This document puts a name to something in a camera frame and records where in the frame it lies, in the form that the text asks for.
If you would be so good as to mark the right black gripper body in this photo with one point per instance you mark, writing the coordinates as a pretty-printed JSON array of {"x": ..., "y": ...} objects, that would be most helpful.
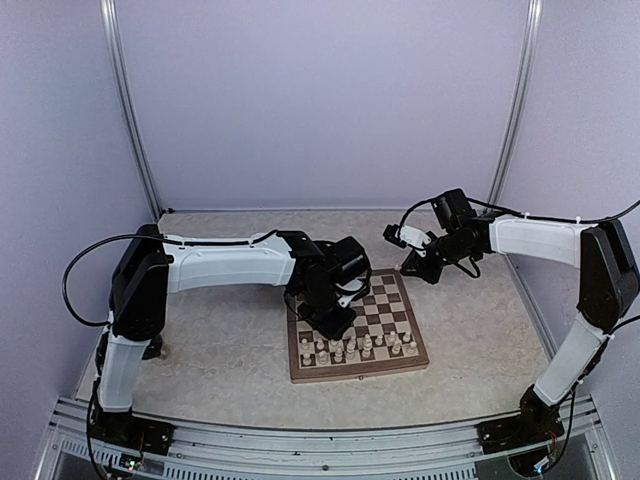
[{"x": 433, "y": 273}]

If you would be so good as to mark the right aluminium corner post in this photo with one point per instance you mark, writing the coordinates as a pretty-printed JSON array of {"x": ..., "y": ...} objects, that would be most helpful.
[{"x": 519, "y": 97}]

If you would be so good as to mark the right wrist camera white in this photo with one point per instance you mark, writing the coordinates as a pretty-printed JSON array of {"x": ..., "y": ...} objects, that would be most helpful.
[{"x": 407, "y": 236}]

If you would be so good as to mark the black ribbed cup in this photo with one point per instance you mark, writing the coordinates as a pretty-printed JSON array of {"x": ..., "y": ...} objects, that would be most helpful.
[{"x": 154, "y": 348}]

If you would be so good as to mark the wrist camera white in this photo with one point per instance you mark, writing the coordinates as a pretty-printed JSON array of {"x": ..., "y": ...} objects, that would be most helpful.
[
  {"x": 407, "y": 236},
  {"x": 352, "y": 291}
]

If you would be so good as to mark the left aluminium corner post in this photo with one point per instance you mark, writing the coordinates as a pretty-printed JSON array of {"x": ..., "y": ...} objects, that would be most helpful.
[{"x": 116, "y": 52}]

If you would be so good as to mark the aluminium corner post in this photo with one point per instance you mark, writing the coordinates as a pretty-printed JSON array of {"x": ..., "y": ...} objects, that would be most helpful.
[
  {"x": 116, "y": 52},
  {"x": 519, "y": 97}
]

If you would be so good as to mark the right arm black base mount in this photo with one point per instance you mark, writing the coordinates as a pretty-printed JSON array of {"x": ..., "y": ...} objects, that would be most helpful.
[{"x": 512, "y": 432}]

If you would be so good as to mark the white chess rook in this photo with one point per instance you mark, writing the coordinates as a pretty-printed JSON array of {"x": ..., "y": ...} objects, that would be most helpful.
[{"x": 322, "y": 358}]

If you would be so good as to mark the white chess pawn row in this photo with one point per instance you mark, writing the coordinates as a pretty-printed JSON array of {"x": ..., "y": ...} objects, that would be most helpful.
[{"x": 392, "y": 337}]

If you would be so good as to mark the white chess king piece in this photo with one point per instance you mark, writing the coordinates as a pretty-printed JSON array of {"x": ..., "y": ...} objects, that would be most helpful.
[{"x": 366, "y": 352}]

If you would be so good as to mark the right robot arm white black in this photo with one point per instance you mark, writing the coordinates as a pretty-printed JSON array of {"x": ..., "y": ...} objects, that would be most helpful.
[{"x": 579, "y": 275}]

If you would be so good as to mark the aluminium front rail frame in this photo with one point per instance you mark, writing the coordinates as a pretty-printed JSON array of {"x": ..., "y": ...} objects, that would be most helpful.
[{"x": 204, "y": 450}]

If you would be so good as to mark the wooden chess board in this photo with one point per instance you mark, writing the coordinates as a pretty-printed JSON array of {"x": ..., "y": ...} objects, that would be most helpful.
[{"x": 387, "y": 308}]

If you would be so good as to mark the white chess piece edge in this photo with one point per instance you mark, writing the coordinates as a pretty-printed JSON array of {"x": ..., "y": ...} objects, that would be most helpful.
[{"x": 412, "y": 348}]

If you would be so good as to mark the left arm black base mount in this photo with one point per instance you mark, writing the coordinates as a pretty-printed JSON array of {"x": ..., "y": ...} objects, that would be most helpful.
[{"x": 132, "y": 432}]

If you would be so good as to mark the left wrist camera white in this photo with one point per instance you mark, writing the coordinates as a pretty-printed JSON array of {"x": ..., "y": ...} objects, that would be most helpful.
[{"x": 352, "y": 291}]

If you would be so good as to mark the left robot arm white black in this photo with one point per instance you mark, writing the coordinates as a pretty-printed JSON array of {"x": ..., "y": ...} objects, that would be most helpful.
[{"x": 324, "y": 276}]

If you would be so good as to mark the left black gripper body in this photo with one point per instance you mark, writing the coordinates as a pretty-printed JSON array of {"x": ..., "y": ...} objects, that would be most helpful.
[{"x": 321, "y": 314}]

